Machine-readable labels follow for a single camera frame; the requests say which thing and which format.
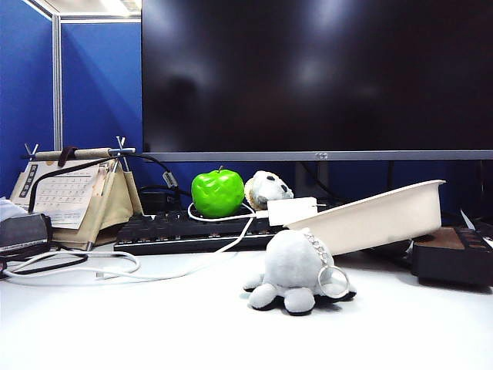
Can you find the grey plush octopus keychain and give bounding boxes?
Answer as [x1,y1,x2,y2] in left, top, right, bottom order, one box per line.
[242,227,357,317]

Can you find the white plush toy black spots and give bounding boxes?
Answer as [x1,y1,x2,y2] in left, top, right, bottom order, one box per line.
[243,170,294,211]

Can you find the green plastic apple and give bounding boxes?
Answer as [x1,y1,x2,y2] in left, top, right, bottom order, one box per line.
[190,165,246,218]

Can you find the white charger adapter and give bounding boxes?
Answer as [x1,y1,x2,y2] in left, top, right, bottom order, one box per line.
[267,196,319,227]

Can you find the black mechanical keyboard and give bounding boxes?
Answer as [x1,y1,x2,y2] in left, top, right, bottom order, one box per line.
[113,210,288,256]

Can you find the black computer monitor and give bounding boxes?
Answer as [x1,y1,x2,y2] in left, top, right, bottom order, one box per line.
[141,0,493,197]

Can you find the beige canvas desk calendar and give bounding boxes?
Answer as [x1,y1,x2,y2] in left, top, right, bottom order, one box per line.
[9,135,144,251]

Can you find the beige paper tray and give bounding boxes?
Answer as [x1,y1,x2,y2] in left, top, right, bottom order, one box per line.
[283,179,447,257]

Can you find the black wooden box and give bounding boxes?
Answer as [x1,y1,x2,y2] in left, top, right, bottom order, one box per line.
[411,226,493,287]

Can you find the grey power brick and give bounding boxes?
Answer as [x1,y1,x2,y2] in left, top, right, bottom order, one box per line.
[0,213,53,254]

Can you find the white plastic bag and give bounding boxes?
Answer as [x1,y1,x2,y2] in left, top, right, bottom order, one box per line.
[0,196,29,224]

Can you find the black power cable with label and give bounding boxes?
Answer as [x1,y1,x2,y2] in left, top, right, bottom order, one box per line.
[27,152,182,213]

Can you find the white USB cable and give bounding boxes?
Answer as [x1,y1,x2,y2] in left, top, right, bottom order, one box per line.
[0,202,269,287]

